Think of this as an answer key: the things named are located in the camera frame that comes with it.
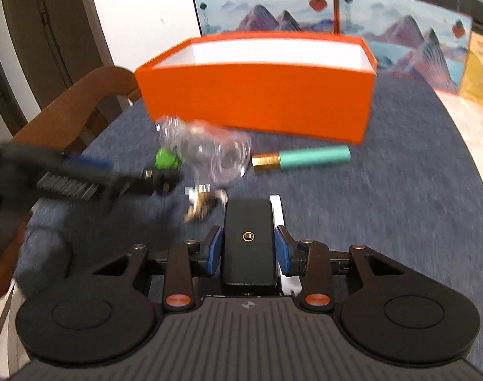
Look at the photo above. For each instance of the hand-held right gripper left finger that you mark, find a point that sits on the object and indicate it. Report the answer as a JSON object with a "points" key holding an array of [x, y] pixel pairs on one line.
{"points": [[213, 252]]}

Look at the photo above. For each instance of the teal tube with gold cap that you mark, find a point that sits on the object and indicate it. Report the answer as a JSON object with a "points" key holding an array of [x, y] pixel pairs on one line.
{"points": [[317, 156]]}

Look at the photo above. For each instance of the mountain print box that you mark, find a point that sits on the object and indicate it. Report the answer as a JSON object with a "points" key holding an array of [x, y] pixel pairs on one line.
{"points": [[416, 35], [265, 12]]}

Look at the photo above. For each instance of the brown wooden chair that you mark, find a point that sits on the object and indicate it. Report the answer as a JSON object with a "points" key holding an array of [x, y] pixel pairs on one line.
{"points": [[66, 111]]}

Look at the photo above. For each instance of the dark wooden door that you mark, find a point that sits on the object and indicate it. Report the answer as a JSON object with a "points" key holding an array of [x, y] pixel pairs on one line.
{"points": [[47, 27]]}

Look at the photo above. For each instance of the gold patterned box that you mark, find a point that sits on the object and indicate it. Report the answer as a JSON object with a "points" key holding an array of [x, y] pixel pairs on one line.
{"points": [[482, 71]]}

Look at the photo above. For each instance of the orange cardboard box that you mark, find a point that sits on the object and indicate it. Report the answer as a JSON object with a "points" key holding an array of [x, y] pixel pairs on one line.
{"points": [[257, 99]]}

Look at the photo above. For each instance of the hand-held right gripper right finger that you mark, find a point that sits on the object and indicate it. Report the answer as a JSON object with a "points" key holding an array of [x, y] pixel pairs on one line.
{"points": [[283, 252]]}

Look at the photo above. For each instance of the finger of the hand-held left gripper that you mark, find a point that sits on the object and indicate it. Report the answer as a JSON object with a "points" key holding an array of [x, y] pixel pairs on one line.
{"points": [[88, 164], [66, 186]]}

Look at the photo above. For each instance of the blue-grey felt mat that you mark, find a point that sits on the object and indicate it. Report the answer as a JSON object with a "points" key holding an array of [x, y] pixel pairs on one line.
{"points": [[384, 206]]}

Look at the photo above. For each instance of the clear plastic cup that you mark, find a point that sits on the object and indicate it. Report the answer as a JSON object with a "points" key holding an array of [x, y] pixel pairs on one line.
{"points": [[221, 154]]}

